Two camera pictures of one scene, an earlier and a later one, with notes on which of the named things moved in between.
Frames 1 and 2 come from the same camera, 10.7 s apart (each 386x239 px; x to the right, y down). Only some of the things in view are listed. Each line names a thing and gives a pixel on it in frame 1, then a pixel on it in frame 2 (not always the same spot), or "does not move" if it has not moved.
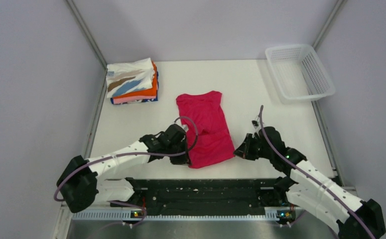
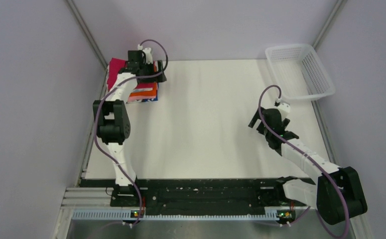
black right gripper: [243, 151] to [256, 117]
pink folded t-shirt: [125, 100] does not move
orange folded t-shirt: [147, 92] does not move
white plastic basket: [298, 73] does not move
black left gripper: [183, 159] to [160, 78]
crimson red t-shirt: [215, 144] to [115, 65]
